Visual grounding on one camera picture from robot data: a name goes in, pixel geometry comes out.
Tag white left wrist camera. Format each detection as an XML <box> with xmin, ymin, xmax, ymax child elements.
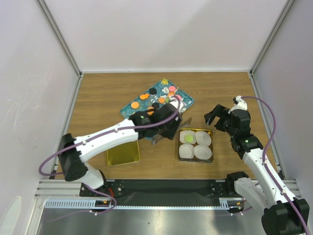
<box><xmin>168</xmin><ymin>95</ymin><xmax>186</xmax><ymax>114</ymax></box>

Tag white paper cup bottom-right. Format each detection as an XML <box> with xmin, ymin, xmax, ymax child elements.
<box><xmin>194</xmin><ymin>144</ymin><xmax>212</xmax><ymax>160</ymax></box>

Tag orange round cookie left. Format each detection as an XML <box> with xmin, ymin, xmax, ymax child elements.
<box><xmin>131</xmin><ymin>101</ymin><xmax>139</xmax><ymax>109</ymax></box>

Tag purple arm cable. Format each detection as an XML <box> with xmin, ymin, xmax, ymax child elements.
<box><xmin>238</xmin><ymin>96</ymin><xmax>309</xmax><ymax>235</ymax></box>
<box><xmin>39</xmin><ymin>94</ymin><xmax>183</xmax><ymax>222</ymax></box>

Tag teal floral tray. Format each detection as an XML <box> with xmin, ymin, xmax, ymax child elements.
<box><xmin>120</xmin><ymin>79</ymin><xmax>194</xmax><ymax>140</ymax></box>

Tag small orange fish cookie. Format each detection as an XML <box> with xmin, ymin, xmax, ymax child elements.
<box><xmin>139</xmin><ymin>94</ymin><xmax>150</xmax><ymax>100</ymax></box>

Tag green round cookie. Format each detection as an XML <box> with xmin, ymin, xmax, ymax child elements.
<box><xmin>184</xmin><ymin>134</ymin><xmax>193</xmax><ymax>143</ymax></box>

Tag white paper cup top-left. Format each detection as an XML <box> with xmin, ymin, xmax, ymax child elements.
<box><xmin>179</xmin><ymin>130</ymin><xmax>196</xmax><ymax>144</ymax></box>

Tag metal tongs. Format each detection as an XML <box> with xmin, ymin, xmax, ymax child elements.
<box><xmin>151</xmin><ymin>117</ymin><xmax>192</xmax><ymax>145</ymax></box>

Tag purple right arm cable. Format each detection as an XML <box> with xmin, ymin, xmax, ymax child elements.
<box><xmin>238</xmin><ymin>96</ymin><xmax>309</xmax><ymax>235</ymax></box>

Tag pink cookie upper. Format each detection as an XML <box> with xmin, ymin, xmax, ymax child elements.
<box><xmin>168</xmin><ymin>86</ymin><xmax>176</xmax><ymax>92</ymax></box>

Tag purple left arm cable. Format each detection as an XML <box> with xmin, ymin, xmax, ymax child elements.
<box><xmin>39</xmin><ymin>94</ymin><xmax>183</xmax><ymax>222</ymax></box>

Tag gold tin lid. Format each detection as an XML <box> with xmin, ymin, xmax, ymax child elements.
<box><xmin>107</xmin><ymin>141</ymin><xmax>140</xmax><ymax>166</ymax></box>

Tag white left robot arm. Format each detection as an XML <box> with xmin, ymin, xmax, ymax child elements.
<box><xmin>57</xmin><ymin>101</ymin><xmax>184</xmax><ymax>196</ymax></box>

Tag white paper cup top-right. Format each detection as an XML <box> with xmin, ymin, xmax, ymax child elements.
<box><xmin>195</xmin><ymin>131</ymin><xmax>212</xmax><ymax>146</ymax></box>

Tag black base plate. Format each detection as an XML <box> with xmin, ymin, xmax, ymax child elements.
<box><xmin>80</xmin><ymin>178</ymin><xmax>247</xmax><ymax>208</ymax></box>

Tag black sandwich cookie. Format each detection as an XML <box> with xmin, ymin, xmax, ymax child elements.
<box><xmin>149</xmin><ymin>88</ymin><xmax>157</xmax><ymax>95</ymax></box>
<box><xmin>152</xmin><ymin>102</ymin><xmax>160</xmax><ymax>109</ymax></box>

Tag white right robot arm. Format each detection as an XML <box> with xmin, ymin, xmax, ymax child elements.
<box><xmin>204</xmin><ymin>104</ymin><xmax>310</xmax><ymax>235</ymax></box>

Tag white paper cup bottom-left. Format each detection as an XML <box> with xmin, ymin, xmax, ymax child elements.
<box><xmin>179</xmin><ymin>144</ymin><xmax>194</xmax><ymax>159</ymax></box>

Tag gold cookie tin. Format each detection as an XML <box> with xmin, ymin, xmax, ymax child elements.
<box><xmin>177</xmin><ymin>128</ymin><xmax>214</xmax><ymax>164</ymax></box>

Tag orange flower cookie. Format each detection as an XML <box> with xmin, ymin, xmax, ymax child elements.
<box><xmin>158</xmin><ymin>97</ymin><xmax>165</xmax><ymax>104</ymax></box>

